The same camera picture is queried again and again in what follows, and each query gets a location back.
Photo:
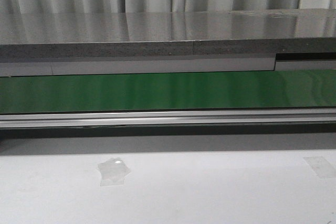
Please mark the grey stone countertop slab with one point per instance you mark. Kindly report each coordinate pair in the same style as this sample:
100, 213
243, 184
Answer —
69, 36

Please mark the clear tape patch right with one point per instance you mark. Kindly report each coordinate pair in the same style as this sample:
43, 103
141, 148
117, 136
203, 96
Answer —
321, 167

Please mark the clear tape patch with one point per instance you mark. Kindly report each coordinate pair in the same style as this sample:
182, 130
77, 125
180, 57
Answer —
321, 167
113, 172

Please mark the white panel under countertop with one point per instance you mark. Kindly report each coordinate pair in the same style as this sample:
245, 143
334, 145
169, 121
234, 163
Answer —
169, 64

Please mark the aluminium conveyor side rail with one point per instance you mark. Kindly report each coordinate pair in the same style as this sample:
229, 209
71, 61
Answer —
24, 121

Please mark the clear tape patch left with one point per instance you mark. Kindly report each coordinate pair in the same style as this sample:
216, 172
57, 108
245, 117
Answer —
113, 172

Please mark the green conveyor belt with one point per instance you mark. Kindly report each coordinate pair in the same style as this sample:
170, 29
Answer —
168, 91

